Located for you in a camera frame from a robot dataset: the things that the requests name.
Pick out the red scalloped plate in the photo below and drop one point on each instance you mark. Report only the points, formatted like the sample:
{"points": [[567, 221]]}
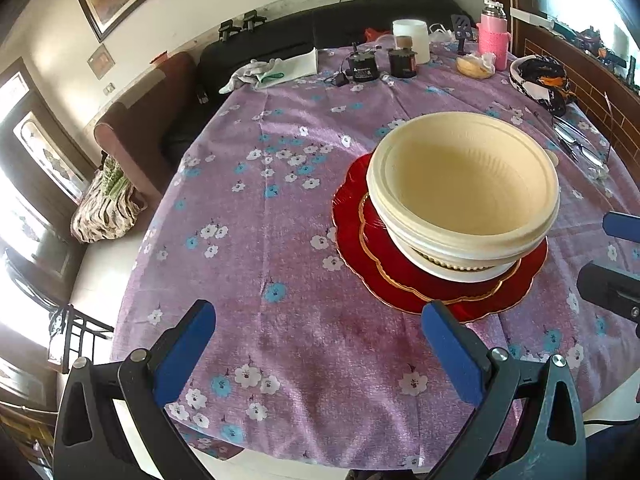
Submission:
{"points": [[350, 220], [395, 270]]}

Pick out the wall switch plate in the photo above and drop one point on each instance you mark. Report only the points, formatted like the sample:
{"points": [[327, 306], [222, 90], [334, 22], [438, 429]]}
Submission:
{"points": [[101, 61]]}

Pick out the brown armchair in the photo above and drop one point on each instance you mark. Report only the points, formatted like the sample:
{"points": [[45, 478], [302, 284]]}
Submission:
{"points": [[145, 110]]}

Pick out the pink sleeved bottle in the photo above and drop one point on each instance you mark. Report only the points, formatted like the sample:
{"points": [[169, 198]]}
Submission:
{"points": [[492, 40]]}

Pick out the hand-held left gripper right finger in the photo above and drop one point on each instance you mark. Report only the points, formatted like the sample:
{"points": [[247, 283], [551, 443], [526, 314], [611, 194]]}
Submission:
{"points": [[452, 355]]}

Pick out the black metal railing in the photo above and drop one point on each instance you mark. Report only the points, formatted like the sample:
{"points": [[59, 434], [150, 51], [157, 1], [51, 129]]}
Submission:
{"points": [[75, 330]]}

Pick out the clear plastic wrapper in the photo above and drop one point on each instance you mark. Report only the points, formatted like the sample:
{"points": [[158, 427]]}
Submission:
{"points": [[599, 172]]}

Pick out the black slotted spatula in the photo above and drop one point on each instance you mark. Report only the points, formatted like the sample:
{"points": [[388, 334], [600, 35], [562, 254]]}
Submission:
{"points": [[462, 27]]}

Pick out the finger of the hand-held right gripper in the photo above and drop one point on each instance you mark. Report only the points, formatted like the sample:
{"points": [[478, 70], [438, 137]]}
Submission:
{"points": [[610, 287], [625, 227]]}

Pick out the purple floral tablecloth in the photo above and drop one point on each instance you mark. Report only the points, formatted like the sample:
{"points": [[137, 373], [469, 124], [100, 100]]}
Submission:
{"points": [[250, 210]]}

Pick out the orange red cloth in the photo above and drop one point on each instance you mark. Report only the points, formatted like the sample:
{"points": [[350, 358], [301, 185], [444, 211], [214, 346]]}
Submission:
{"points": [[374, 34]]}

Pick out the person's blue clothing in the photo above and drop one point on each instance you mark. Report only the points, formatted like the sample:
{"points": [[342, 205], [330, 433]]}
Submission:
{"points": [[615, 455]]}

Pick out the black power adapter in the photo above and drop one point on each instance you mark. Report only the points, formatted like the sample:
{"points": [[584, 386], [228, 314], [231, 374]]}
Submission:
{"points": [[340, 80]]}

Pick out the wooden glazed door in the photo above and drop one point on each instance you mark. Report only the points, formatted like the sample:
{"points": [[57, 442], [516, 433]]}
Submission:
{"points": [[47, 152]]}

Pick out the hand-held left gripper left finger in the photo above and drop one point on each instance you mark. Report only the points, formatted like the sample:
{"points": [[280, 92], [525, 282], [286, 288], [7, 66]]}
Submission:
{"points": [[182, 355]]}

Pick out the white cup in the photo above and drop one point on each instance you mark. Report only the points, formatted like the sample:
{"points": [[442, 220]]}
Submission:
{"points": [[412, 40]]}

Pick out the black white patterned scarf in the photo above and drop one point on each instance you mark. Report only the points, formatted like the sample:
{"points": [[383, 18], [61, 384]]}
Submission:
{"points": [[545, 80]]}

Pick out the patterned fabric bundle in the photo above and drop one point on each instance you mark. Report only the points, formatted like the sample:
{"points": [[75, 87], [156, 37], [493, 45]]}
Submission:
{"points": [[105, 205]]}

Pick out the eyeglasses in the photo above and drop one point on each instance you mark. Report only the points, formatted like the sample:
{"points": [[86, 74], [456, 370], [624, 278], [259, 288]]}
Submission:
{"points": [[575, 135]]}

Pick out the white bowl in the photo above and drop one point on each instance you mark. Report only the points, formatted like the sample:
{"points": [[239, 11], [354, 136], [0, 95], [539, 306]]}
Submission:
{"points": [[425, 252], [387, 220]]}

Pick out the black sofa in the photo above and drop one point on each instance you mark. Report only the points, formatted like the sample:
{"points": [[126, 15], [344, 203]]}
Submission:
{"points": [[300, 30]]}

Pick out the bagged bread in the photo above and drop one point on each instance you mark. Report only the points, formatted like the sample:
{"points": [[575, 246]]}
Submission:
{"points": [[475, 67]]}

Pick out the black clamp device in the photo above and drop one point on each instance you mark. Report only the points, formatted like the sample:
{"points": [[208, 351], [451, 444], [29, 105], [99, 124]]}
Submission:
{"points": [[229, 30], [253, 20]]}

